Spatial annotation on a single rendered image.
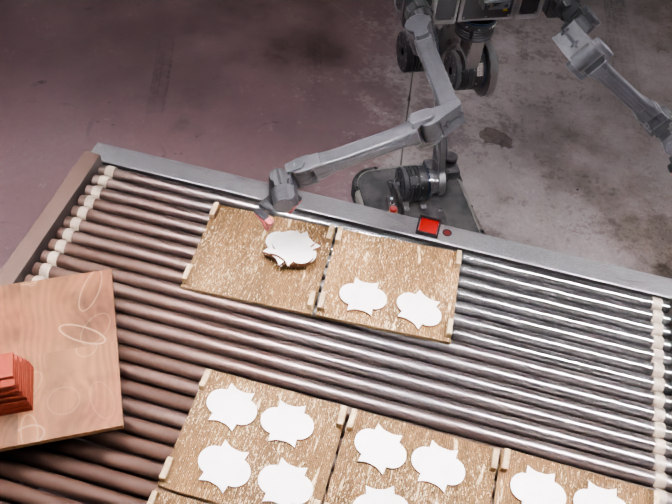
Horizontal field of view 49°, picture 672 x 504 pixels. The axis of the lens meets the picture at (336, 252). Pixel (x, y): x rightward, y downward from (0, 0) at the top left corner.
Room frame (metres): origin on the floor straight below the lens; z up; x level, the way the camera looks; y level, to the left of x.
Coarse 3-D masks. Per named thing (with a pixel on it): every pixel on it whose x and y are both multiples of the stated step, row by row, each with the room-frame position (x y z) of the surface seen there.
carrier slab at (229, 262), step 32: (224, 224) 1.55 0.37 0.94; (256, 224) 1.56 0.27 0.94; (288, 224) 1.58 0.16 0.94; (224, 256) 1.42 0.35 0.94; (256, 256) 1.43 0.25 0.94; (320, 256) 1.46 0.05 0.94; (192, 288) 1.28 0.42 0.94; (224, 288) 1.30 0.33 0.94; (256, 288) 1.31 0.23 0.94; (288, 288) 1.32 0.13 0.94
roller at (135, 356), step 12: (120, 348) 1.06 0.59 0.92; (132, 348) 1.07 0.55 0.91; (132, 360) 1.03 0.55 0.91; (144, 360) 1.03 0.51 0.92; (156, 360) 1.04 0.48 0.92; (168, 360) 1.04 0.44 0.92; (168, 372) 1.01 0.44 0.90; (180, 372) 1.01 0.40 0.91; (192, 372) 1.01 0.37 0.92; (312, 396) 0.98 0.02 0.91; (348, 408) 0.95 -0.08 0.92; (396, 420) 0.93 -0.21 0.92; (444, 432) 0.91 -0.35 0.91; (576, 468) 0.84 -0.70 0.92; (660, 492) 0.80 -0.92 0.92
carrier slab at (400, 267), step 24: (360, 240) 1.54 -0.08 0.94; (384, 240) 1.55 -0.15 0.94; (336, 264) 1.43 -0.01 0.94; (360, 264) 1.44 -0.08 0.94; (384, 264) 1.45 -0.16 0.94; (408, 264) 1.46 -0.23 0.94; (432, 264) 1.47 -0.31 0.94; (336, 288) 1.34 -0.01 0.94; (384, 288) 1.36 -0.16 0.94; (408, 288) 1.37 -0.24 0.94; (432, 288) 1.38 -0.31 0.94; (456, 288) 1.39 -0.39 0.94; (336, 312) 1.25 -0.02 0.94; (360, 312) 1.26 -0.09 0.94; (384, 312) 1.27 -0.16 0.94; (432, 336) 1.20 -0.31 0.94
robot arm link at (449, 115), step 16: (416, 16) 1.98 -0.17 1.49; (416, 32) 1.91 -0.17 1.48; (416, 48) 1.88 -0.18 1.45; (432, 48) 1.86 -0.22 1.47; (432, 64) 1.79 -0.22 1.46; (432, 80) 1.73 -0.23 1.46; (448, 80) 1.72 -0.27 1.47; (448, 96) 1.65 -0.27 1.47; (448, 112) 1.58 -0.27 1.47; (432, 128) 1.55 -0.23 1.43; (448, 128) 1.58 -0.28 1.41
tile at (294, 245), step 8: (296, 232) 1.50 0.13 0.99; (272, 240) 1.46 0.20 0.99; (280, 240) 1.46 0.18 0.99; (288, 240) 1.46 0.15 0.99; (296, 240) 1.47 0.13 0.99; (304, 240) 1.47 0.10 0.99; (280, 248) 1.43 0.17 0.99; (288, 248) 1.43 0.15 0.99; (296, 248) 1.44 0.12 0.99; (304, 248) 1.44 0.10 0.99; (280, 256) 1.40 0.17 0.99; (288, 256) 1.40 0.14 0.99; (296, 256) 1.40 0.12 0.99; (304, 256) 1.41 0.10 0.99; (312, 256) 1.41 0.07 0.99; (288, 264) 1.37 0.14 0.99; (296, 264) 1.38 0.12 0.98; (304, 264) 1.38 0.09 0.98
